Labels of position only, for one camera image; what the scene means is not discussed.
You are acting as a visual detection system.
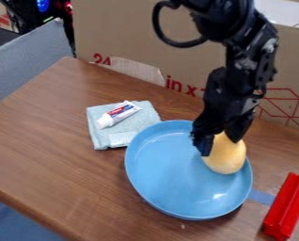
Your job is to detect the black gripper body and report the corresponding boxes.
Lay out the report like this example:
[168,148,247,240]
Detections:
[191,67,257,136]

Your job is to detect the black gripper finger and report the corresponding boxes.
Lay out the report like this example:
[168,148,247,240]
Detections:
[192,134,213,156]
[224,110,255,143]

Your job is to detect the yellow ball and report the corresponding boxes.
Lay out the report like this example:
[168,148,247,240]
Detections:
[203,133,245,174]

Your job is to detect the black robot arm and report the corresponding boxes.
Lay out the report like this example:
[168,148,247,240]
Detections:
[181,0,279,156]

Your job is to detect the blue plate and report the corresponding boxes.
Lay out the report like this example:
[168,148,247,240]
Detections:
[124,120,252,220]

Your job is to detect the white toothpaste tube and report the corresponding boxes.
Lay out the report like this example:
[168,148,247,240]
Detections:
[96,101,140,130]

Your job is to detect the blue tape strip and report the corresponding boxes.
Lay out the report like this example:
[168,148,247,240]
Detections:
[248,189,275,206]

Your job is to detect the light blue folded cloth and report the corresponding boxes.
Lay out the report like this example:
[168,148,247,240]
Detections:
[86,101,160,150]

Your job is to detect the red plastic block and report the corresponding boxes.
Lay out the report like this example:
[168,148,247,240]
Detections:
[263,172,299,241]

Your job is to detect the brown cardboard box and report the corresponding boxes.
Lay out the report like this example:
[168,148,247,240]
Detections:
[72,0,299,129]

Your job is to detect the black machine with lights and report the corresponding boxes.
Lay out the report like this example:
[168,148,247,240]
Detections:
[0,0,74,52]

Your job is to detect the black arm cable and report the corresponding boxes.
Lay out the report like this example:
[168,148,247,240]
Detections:
[151,0,209,49]

